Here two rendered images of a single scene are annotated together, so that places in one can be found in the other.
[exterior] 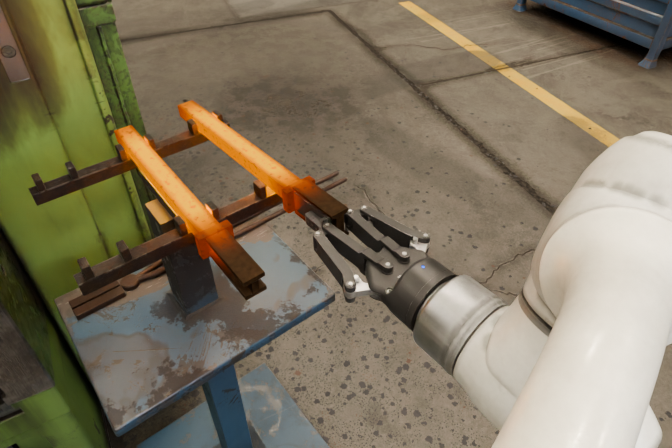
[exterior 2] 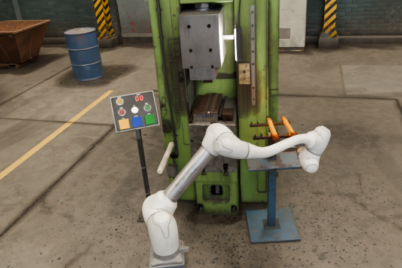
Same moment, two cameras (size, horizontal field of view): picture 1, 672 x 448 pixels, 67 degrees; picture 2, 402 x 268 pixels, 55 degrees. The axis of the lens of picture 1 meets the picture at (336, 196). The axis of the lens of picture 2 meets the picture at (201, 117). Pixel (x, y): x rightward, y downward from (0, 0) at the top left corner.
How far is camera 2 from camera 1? 2.20 m
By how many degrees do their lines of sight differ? 36
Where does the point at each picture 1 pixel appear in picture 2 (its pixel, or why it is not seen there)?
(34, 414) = (230, 177)
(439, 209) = (387, 191)
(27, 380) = (233, 167)
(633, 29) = not seen: outside the picture
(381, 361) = (329, 222)
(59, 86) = (259, 107)
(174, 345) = (264, 163)
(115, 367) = (252, 162)
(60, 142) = (256, 119)
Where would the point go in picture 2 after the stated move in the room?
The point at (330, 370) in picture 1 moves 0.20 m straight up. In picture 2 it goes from (310, 218) to (311, 199)
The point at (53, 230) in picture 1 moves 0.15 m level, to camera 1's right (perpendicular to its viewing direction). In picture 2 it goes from (247, 139) to (263, 143)
